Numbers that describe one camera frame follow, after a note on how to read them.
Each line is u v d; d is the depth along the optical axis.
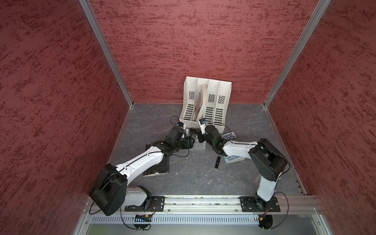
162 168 0.85
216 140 0.73
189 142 0.74
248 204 0.74
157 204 0.74
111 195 0.41
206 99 0.90
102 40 0.82
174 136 0.63
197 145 0.92
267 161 0.48
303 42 0.84
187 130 0.94
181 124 0.76
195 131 0.92
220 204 0.76
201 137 0.83
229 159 0.87
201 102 0.90
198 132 0.84
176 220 0.77
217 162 0.88
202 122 0.80
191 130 0.95
